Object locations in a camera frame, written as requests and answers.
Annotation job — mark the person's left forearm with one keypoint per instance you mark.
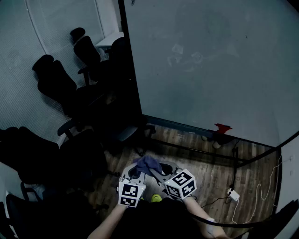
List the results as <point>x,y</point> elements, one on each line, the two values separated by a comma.
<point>107,224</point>

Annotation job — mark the white power adapter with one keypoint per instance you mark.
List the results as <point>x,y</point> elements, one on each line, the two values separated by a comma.
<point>233,194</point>

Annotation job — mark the white desk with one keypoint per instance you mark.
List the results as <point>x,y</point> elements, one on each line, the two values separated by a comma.
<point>109,38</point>

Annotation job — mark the black office chair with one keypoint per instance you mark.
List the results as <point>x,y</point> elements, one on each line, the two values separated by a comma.
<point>121,60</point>
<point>35,158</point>
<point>86,53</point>
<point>56,81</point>

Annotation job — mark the blue-grey cloth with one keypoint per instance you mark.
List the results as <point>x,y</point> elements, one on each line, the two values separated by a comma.
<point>147,164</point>

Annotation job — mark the person's black clothing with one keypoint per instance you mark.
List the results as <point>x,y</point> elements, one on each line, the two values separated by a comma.
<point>158,221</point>

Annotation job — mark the white window blinds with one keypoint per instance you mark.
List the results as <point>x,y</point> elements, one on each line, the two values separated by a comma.
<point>21,93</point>

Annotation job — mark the person's green right shoe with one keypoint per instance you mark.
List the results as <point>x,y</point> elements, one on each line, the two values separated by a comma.
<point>156,198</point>

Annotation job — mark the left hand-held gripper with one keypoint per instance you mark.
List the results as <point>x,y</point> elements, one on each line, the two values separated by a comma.
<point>128,191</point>

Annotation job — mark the large whiteboard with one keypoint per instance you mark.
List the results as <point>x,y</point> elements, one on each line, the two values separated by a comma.
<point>124,23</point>

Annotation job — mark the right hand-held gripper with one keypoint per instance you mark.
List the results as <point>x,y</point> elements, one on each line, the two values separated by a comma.
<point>181,184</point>

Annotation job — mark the red whiteboard eraser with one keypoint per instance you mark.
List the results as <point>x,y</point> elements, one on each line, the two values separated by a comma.
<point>222,128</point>

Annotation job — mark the person's right forearm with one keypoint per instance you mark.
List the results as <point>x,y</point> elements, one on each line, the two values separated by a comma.
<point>195,206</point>

